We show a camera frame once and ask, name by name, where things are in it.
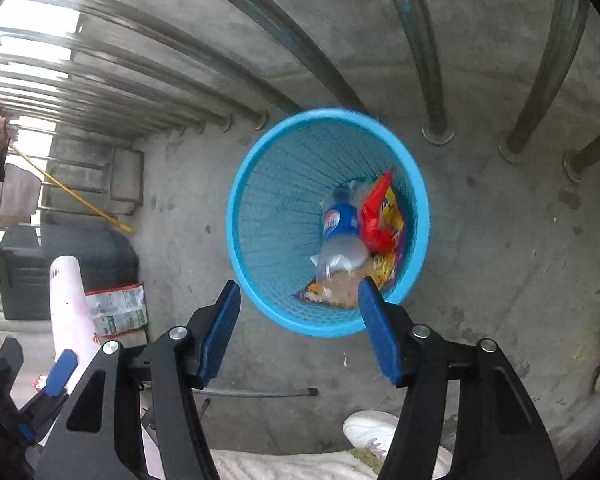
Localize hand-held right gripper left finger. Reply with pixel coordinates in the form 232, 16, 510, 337
34, 280, 242, 480

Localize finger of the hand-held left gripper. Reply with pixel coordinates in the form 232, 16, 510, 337
15, 412, 41, 445
27, 350, 79, 431

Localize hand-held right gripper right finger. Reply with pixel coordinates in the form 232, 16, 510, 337
358, 277, 561, 480

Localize purple snack wrapper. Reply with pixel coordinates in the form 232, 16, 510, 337
292, 240, 406, 308

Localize large blue label plastic bottle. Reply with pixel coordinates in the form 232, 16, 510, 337
310, 185, 370, 283

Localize red snack wrapper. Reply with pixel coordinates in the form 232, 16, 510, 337
359, 170, 406, 253

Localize blue mesh wastebasket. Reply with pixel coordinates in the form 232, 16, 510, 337
226, 108, 431, 338

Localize metal table leg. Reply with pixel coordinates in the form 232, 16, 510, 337
192, 386, 318, 401

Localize green and white bag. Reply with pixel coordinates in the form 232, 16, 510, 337
85, 284, 148, 338

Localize person's white shoe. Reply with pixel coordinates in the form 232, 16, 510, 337
342, 410, 453, 476

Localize dark grey cabinet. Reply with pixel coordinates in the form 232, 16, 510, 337
0, 225, 140, 322

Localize white fluffy rug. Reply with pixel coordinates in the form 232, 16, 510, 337
210, 447, 451, 480

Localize yellow broom stick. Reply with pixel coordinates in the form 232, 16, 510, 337
7, 142, 133, 234

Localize hanging grey cloth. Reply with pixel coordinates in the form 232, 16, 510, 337
0, 162, 43, 231

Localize concrete block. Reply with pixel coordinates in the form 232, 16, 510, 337
109, 147, 145, 216

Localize metal balcony railing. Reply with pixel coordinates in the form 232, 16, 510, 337
0, 0, 600, 301

